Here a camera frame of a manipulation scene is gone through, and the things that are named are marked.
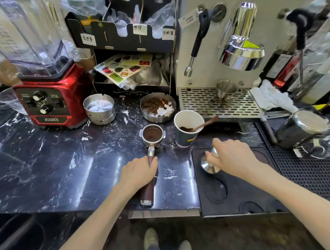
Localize colourful sticker sheet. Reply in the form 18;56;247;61
94;53;153;88

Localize chrome group head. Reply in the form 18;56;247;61
219;2;265;72

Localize steel coffee tamper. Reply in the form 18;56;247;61
200;147;222;175

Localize round pressure gauge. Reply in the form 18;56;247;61
212;2;227;24

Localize black rubber bar mat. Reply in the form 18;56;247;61
254;121;330;195

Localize black tamping mat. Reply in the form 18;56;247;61
191;146;290;217

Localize stack of steel ashtrays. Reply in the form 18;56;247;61
83;93;117;126

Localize black organizer rack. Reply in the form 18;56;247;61
64;0;178;98

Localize small steel measuring cup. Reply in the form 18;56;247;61
216;80;239;101

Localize person's left hand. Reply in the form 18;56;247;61
121;156;158;193

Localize dark paper cup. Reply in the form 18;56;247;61
174;110;205;148

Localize person's left forearm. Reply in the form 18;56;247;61
60;184;136;250

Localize wooden spoon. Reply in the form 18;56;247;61
180;115;220;133

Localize steel drip tray grate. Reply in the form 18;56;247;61
177;87;264;119

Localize person's right hand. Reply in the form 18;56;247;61
205;138;261;181

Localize dark handled brush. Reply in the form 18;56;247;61
260;115;278;145

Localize black handled steam wand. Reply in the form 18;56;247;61
184;9;212;78

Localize steel espresso machine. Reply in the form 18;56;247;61
174;0;314;123

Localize red blender base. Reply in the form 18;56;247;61
12;63;89;129

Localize clear blender jar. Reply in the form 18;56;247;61
0;0;74;79

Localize steel bowl with coffee grounds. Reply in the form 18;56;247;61
140;92;177;123

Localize steel milk pitcher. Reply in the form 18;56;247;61
275;110;330;159

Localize person's right forearm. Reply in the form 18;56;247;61
246;163;330;249

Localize white cloth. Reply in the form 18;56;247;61
250;79;299;114

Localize wooden handled steel portafilter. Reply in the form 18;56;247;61
139;124;166;208

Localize black knob hot water wand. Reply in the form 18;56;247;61
286;8;315;87

